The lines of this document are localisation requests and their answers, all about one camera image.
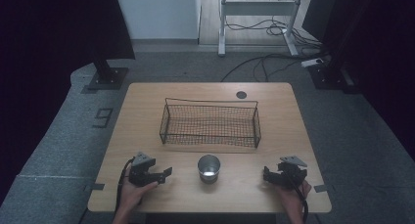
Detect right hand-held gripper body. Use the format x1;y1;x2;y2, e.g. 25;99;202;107
273;155;308;190

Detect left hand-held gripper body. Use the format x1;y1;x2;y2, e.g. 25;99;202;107
128;151;161;188

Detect metal cup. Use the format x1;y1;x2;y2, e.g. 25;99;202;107
197;154;222;185

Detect black wire mesh basket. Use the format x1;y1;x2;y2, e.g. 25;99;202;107
159;97;262;150

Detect person's left hand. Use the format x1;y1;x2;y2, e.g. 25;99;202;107
118;166;160;216

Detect person's right hand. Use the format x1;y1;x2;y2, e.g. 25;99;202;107
276;179;313;216

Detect black stand base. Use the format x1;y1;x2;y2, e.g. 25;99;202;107
87;58;129;91
307;52;360;95

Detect white power strip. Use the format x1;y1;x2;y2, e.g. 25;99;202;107
300;57;325;68

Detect dark curtain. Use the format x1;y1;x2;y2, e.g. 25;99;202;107
0;0;136;205
301;0;415;154

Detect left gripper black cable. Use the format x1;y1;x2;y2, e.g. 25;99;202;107
114;157;136;215

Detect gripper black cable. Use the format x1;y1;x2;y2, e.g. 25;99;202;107
114;157;136;215
284;170;309;224

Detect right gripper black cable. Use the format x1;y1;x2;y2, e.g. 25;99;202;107
284;170;309;224

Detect black floor cables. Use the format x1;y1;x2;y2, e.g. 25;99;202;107
220;16;331;83

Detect white metal desk frame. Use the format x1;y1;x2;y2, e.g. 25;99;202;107
217;0;305;58

